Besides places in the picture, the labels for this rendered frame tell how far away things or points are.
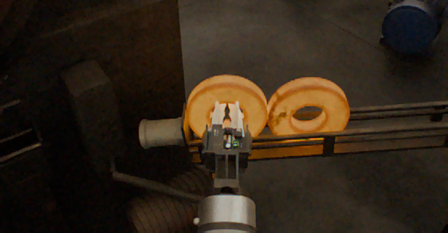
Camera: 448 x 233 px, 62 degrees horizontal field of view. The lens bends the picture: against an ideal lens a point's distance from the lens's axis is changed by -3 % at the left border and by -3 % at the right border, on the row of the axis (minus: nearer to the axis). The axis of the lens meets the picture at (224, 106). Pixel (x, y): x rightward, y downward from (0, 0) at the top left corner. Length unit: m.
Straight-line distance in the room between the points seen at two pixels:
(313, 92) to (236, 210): 0.26
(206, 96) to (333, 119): 0.25
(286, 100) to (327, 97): 0.07
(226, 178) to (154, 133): 0.23
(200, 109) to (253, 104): 0.10
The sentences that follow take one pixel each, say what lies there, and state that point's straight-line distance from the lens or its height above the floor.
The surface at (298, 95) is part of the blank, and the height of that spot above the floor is 0.78.
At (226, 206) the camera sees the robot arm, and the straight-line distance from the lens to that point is 0.58.
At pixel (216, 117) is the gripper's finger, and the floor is 0.76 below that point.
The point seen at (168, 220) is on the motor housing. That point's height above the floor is 0.51.
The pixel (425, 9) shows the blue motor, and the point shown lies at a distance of 2.31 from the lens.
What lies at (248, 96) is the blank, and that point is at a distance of 0.71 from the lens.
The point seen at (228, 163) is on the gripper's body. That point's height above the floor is 0.75.
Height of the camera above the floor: 1.22
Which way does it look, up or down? 41 degrees down
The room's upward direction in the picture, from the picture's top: straight up
